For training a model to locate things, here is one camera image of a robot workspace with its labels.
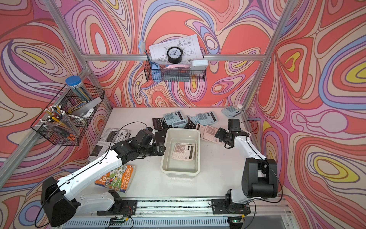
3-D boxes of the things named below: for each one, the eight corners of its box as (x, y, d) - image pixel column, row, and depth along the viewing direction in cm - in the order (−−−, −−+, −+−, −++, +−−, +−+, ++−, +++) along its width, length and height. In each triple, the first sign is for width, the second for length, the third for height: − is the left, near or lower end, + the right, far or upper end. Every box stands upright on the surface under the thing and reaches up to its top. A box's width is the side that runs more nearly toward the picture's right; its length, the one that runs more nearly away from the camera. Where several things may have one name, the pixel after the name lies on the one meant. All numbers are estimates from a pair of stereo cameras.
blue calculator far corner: (234, 120, 114) (235, 117, 112) (221, 111, 120) (222, 109, 118) (241, 114, 118) (242, 112, 116) (228, 106, 124) (229, 103, 122)
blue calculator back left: (168, 128, 110) (167, 124, 107) (163, 118, 117) (163, 114, 114) (185, 122, 114) (185, 118, 111) (179, 112, 121) (179, 109, 118)
